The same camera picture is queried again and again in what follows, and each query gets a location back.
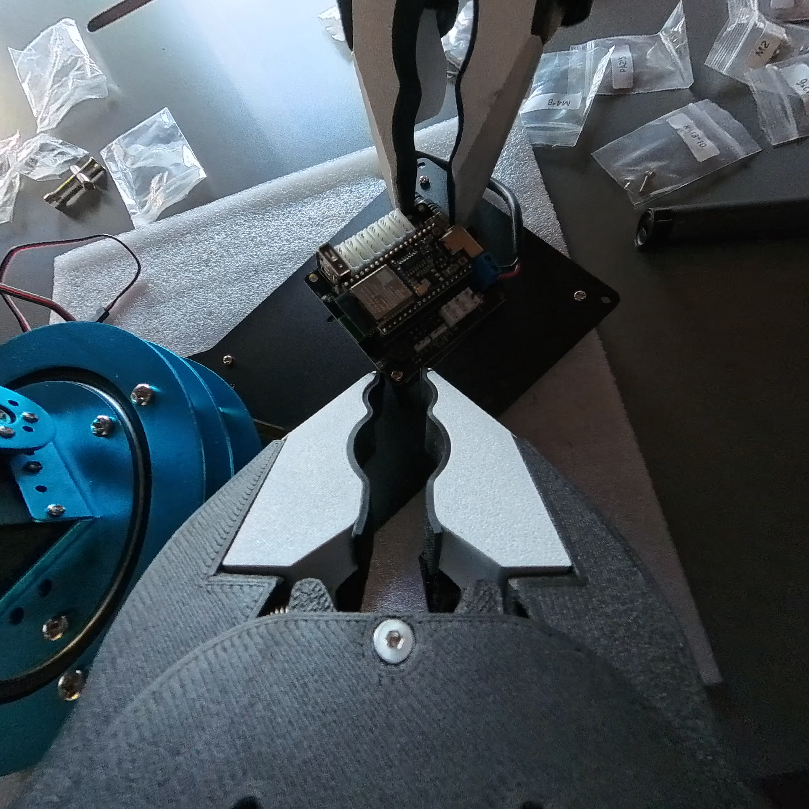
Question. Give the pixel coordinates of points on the crumpled clear plastic bag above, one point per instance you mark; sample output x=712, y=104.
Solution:
x=57, y=69

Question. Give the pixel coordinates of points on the black circuit board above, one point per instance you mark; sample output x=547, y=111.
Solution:
x=379, y=297

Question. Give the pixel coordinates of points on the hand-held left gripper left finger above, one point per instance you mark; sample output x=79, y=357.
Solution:
x=297, y=499

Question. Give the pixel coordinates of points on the small clear parts bag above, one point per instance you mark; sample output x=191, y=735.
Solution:
x=332, y=25
x=450, y=54

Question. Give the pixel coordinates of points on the grey desk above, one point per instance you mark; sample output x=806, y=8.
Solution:
x=265, y=76

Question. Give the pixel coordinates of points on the cluster of labelled screw bags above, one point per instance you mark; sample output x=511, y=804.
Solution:
x=638, y=63

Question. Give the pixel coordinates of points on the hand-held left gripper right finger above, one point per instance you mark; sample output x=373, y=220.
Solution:
x=499, y=499

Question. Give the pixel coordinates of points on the black screwdriver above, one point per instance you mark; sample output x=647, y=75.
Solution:
x=727, y=224

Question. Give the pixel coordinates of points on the clear bag with silver screws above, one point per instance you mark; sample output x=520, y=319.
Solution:
x=682, y=151

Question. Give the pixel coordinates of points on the clear bag with white label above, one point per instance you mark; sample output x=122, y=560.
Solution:
x=562, y=101

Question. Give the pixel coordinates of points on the white foam sheet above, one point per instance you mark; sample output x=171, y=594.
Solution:
x=221, y=208

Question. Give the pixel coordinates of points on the metal cross wrench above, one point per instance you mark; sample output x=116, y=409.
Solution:
x=76, y=180

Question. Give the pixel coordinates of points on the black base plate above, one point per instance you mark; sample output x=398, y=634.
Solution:
x=537, y=354

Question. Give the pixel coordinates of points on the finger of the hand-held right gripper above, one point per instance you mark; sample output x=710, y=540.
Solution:
x=373, y=82
x=499, y=95

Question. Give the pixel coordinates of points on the flat clear plastic bag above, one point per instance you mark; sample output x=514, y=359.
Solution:
x=151, y=164

